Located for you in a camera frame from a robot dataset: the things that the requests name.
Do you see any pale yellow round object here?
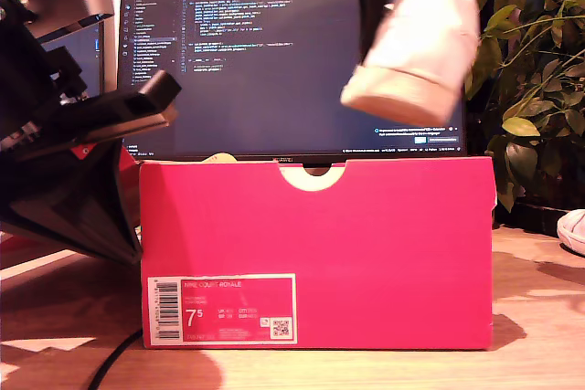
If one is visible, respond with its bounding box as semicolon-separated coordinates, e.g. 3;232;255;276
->
200;152;239;164

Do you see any red Nike shoebox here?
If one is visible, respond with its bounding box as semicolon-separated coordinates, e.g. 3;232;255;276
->
0;146;497;351

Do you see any white leather sneaker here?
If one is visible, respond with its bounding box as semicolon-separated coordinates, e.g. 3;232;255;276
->
340;0;482;127
556;208;585;258

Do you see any green leafy plant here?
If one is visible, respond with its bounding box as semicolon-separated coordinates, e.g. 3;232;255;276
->
463;0;585;214

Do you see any large Huawei computer monitor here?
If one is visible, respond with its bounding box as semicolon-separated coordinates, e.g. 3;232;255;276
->
116;0;468;167

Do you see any black plant tray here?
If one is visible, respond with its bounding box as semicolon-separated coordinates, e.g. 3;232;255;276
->
494;197;585;239

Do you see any black cable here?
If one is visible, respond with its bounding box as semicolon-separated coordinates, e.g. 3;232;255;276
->
86;328;144;390

